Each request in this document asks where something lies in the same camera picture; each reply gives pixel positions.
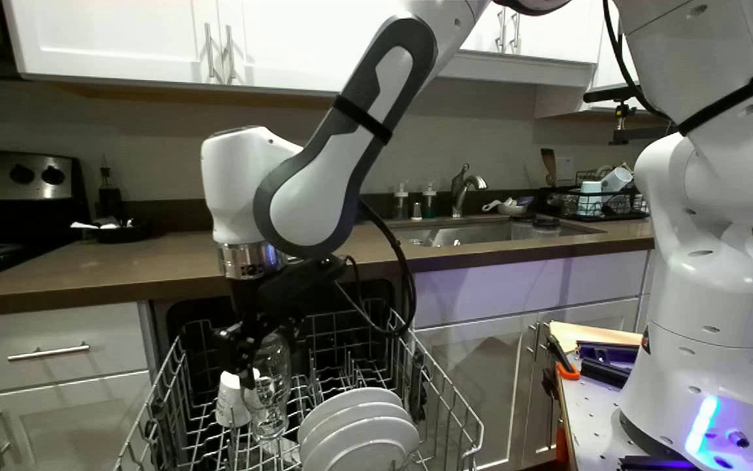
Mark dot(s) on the orange black clamp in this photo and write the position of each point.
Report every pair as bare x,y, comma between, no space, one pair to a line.
564,367

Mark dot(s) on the stainless steel sink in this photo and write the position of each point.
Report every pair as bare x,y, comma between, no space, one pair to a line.
438,236

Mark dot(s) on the dish drying rack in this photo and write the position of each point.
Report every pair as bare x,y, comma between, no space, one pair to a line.
608,197

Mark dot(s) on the white upper kitchen cabinets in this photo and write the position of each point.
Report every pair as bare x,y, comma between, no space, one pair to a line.
279,42

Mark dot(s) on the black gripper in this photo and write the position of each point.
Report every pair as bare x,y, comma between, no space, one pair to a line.
273,303

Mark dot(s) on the white dinner plate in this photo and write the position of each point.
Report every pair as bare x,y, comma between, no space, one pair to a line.
383,443

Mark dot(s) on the chrome kitchen faucet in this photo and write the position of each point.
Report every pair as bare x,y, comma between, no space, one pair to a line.
460,185

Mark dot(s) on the grey lower kitchen cabinets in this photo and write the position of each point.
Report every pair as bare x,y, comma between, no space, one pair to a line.
123,377

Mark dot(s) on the clear glass jar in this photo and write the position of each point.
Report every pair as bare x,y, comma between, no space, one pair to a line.
273,382

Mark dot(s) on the dark bottle on counter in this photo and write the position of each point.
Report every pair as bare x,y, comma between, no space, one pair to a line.
110,201

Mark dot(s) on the white wire dishwasher rack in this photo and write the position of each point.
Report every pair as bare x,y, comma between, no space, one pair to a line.
336,352

